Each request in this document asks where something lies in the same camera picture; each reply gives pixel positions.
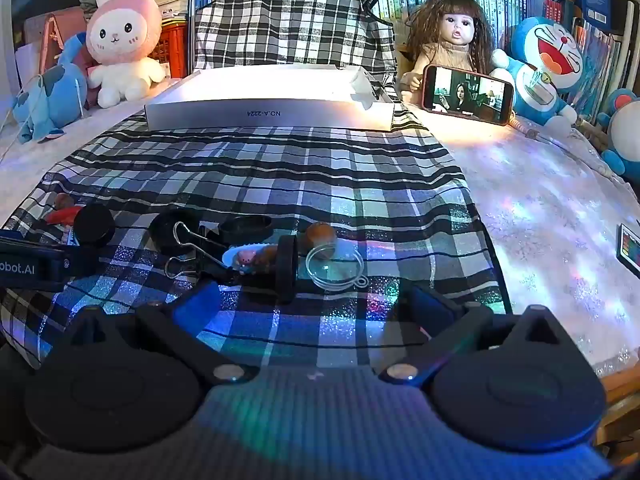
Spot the long-haired doll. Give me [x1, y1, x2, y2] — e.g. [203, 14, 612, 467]
[397, 0, 501, 106]

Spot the red plastic crate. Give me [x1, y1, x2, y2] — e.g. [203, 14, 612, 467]
[150, 22, 193, 81]

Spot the black white plaid cloth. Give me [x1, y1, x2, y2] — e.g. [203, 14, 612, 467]
[0, 0, 513, 371]

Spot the black round disc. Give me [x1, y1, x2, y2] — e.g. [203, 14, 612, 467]
[276, 235, 300, 304]

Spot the blue cat plush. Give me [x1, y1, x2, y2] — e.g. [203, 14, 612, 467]
[490, 16, 586, 133]

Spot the brown walnut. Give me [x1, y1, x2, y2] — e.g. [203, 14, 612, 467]
[305, 221, 337, 251]

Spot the black binder clip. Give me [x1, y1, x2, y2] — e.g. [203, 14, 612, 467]
[165, 221, 237, 282]

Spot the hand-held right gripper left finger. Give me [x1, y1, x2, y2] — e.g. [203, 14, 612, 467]
[67, 282, 261, 386]

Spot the blue round-eared plush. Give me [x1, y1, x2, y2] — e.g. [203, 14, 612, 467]
[597, 89, 640, 183]

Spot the blue spotted plush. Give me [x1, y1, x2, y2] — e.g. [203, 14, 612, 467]
[12, 35, 93, 143]

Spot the red-cased smartphone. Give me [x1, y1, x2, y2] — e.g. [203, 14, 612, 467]
[421, 64, 516, 127]

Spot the pink hooded bunny plush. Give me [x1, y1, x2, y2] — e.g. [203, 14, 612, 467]
[86, 0, 173, 109]

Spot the black round lid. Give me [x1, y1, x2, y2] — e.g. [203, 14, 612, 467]
[74, 204, 117, 247]

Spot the beaded cord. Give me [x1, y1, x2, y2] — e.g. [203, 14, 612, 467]
[510, 117, 546, 141]

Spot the pink bag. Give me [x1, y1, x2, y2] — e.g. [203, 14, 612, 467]
[22, 7, 101, 81]

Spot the black plastic ring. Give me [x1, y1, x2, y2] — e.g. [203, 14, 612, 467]
[218, 215, 275, 242]

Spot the white pipe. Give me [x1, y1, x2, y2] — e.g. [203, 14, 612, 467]
[617, 0, 640, 96]

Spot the small pink toy figurine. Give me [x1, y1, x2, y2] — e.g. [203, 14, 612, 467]
[222, 242, 268, 276]

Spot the white cardboard box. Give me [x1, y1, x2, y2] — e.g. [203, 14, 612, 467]
[144, 64, 396, 132]

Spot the clear round magnifier lens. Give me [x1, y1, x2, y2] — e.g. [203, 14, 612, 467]
[305, 246, 371, 292]

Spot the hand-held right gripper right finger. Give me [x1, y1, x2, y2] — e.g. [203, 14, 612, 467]
[377, 284, 571, 387]

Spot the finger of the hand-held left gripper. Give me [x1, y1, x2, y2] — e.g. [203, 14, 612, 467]
[65, 245, 115, 278]

